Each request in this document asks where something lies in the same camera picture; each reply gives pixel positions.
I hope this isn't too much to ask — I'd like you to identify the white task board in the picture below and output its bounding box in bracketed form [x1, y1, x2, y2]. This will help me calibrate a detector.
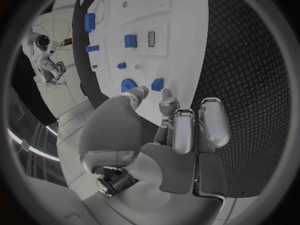
[86, 0, 210, 126]

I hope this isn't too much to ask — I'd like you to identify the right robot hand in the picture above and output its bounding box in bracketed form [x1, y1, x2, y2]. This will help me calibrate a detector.
[36, 58, 69, 90]

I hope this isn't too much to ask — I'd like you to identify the white cable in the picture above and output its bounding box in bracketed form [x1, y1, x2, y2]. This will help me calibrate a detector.
[30, 18, 72, 51]

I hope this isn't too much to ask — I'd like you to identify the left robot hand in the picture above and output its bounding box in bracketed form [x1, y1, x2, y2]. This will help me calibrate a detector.
[78, 85, 232, 225]

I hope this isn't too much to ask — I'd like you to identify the blue gear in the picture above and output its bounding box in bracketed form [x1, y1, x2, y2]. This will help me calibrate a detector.
[120, 78, 139, 94]

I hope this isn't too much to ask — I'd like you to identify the long blue peg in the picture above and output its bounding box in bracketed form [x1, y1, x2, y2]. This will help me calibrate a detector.
[85, 44, 101, 54]

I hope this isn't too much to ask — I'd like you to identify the large blue block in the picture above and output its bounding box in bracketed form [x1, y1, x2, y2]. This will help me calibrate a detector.
[83, 12, 96, 34]

